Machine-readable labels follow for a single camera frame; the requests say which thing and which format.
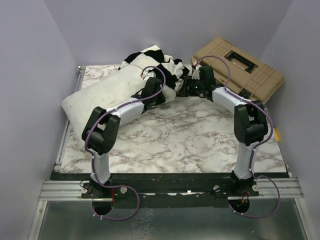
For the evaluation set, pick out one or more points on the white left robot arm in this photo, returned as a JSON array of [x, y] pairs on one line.
[[101, 130]]

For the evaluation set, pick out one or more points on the black front mounting rail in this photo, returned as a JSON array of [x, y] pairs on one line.
[[152, 190]]

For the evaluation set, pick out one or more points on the white pillow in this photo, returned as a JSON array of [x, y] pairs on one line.
[[105, 87]]

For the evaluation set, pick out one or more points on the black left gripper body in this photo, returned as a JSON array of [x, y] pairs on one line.
[[158, 99]]

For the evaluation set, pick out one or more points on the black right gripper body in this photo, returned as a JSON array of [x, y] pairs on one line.
[[194, 87]]

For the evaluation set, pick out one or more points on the aluminium left side rail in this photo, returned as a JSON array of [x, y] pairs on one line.
[[66, 105]]

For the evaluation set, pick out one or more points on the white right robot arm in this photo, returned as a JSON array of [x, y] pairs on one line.
[[249, 119]]

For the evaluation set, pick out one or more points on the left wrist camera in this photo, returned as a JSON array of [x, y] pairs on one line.
[[152, 84]]

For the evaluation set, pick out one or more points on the black and white checkered pillowcase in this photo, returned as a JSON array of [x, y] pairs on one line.
[[152, 59]]

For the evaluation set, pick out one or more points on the tan plastic toolbox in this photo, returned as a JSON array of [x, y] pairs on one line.
[[250, 78]]

